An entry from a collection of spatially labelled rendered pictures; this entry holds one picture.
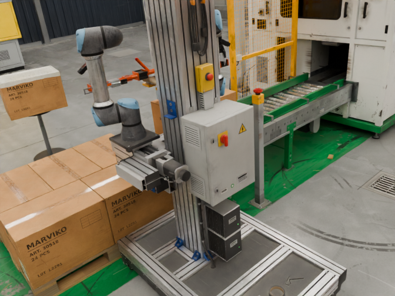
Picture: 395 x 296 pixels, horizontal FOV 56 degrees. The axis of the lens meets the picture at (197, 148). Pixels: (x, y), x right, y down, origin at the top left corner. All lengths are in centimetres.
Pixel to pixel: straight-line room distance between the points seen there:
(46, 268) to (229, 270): 118
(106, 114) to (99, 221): 88
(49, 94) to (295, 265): 310
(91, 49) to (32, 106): 241
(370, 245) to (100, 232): 193
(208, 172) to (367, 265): 142
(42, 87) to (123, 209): 202
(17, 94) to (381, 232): 362
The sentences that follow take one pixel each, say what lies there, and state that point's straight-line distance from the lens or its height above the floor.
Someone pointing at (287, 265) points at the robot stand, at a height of 21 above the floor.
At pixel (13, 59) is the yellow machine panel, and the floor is 27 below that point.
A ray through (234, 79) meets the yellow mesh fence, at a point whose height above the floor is 80.
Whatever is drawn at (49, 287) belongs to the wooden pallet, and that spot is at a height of 10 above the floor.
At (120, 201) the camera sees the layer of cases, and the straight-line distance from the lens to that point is 272.
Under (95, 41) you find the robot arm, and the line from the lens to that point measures 202.
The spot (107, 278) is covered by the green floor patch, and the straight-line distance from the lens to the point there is 284.
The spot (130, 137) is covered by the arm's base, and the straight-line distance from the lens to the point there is 219.
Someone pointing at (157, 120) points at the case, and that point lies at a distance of 310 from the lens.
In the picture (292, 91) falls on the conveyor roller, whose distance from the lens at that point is 441.
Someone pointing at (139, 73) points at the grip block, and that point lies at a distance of 271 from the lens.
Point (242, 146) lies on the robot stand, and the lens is 200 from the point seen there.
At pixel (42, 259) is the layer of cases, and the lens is 265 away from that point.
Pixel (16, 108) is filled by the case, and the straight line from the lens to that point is 434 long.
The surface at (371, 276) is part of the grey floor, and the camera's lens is 281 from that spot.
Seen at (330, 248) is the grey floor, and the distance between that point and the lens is 294.
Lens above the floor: 193
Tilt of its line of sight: 26 degrees down
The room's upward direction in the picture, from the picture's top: 6 degrees counter-clockwise
